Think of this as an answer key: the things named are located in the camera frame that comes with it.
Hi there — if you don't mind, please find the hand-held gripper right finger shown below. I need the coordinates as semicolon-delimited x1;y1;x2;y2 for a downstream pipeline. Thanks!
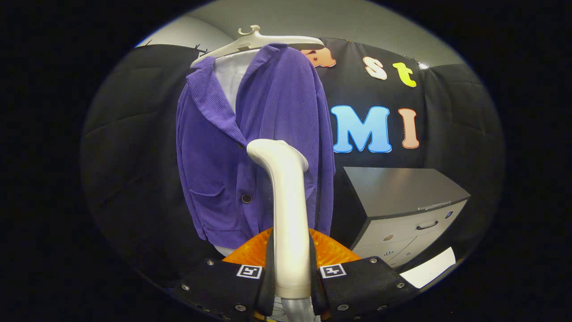
308;228;419;321

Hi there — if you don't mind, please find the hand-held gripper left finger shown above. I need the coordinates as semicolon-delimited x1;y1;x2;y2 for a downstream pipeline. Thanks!
172;228;276;321

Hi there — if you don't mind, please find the grey garment steamer hose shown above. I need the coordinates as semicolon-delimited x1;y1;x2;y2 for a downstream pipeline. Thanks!
275;295;316;322

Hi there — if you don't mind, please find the white garment steamer head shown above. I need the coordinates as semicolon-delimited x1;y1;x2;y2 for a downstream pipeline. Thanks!
247;139;312;300

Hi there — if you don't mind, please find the purple corduroy jacket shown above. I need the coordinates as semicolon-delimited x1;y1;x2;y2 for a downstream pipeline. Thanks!
176;43;336;250

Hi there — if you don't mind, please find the cream plastic clothes hanger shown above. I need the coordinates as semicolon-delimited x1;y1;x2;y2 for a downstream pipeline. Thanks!
190;25;325;68

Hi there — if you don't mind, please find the white flat sheet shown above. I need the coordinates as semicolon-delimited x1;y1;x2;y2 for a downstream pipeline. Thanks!
399;246;457;289

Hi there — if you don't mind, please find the grey cabinet with black top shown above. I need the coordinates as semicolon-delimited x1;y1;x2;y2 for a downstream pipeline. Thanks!
342;167;471;269

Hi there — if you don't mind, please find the white lining cloth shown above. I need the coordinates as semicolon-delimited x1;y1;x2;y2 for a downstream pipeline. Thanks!
214;50;260;113

